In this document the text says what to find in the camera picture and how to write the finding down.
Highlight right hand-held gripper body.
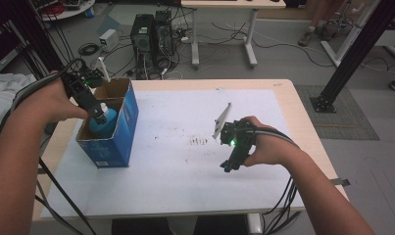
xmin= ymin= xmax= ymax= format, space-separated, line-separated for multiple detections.
xmin=213 ymin=102 xmax=257 ymax=169

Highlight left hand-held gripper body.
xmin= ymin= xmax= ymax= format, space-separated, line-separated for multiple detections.
xmin=60 ymin=57 xmax=112 ymax=114

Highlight blue bottle with white cap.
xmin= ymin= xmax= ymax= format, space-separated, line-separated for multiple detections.
xmin=88 ymin=102 xmax=119 ymax=138

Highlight blue cardboard box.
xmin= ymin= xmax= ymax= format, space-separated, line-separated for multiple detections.
xmin=74 ymin=76 xmax=140 ymax=169

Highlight person's left hand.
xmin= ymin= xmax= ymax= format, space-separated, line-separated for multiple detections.
xmin=17 ymin=69 xmax=90 ymax=124

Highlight person's right hand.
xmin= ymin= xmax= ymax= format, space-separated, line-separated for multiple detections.
xmin=241 ymin=115 xmax=301 ymax=168

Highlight white table mat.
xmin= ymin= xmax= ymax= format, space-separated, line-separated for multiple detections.
xmin=40 ymin=88 xmax=306 ymax=219

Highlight small white device box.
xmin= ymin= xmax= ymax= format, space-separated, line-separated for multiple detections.
xmin=98 ymin=28 xmax=121 ymax=53

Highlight person's dark pants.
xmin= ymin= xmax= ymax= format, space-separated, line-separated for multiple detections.
xmin=111 ymin=213 xmax=251 ymax=235

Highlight white cloth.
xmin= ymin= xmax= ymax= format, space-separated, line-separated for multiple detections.
xmin=0 ymin=70 xmax=37 ymax=129

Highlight round white table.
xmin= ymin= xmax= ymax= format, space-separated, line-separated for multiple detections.
xmin=32 ymin=0 xmax=97 ymax=23

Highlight black computer tower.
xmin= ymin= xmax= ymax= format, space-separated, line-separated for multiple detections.
xmin=153 ymin=10 xmax=177 ymax=71
xmin=129 ymin=13 xmax=156 ymax=80

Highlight dark equipment rack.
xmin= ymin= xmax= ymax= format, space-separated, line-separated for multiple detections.
xmin=0 ymin=19 xmax=23 ymax=73

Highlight grey tape strip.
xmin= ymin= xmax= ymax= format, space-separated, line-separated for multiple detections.
xmin=329 ymin=177 xmax=352 ymax=187

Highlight grey floor mat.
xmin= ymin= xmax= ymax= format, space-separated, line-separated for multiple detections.
xmin=294 ymin=84 xmax=381 ymax=142

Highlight white background desk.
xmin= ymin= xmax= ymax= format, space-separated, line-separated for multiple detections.
xmin=180 ymin=0 xmax=287 ymax=71

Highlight white metal stand leg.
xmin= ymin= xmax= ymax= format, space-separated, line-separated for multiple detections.
xmin=321 ymin=0 xmax=377 ymax=69

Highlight right hand-held gripper cable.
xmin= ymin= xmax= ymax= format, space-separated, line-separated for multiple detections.
xmin=248 ymin=125 xmax=302 ymax=235

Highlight hand-held gripper cable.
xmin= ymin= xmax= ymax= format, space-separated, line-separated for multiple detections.
xmin=248 ymin=125 xmax=302 ymax=235
xmin=0 ymin=57 xmax=98 ymax=235

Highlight coiled black cable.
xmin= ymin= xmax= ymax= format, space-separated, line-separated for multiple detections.
xmin=77 ymin=42 xmax=101 ymax=57

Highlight left hand-held gripper cable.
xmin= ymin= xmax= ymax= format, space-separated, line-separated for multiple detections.
xmin=0 ymin=57 xmax=98 ymax=235

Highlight black metal frame post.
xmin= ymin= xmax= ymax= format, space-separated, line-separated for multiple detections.
xmin=7 ymin=0 xmax=67 ymax=81
xmin=309 ymin=0 xmax=395 ymax=114

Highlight black floor cable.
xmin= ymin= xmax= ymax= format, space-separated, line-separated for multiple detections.
xmin=212 ymin=22 xmax=335 ymax=69

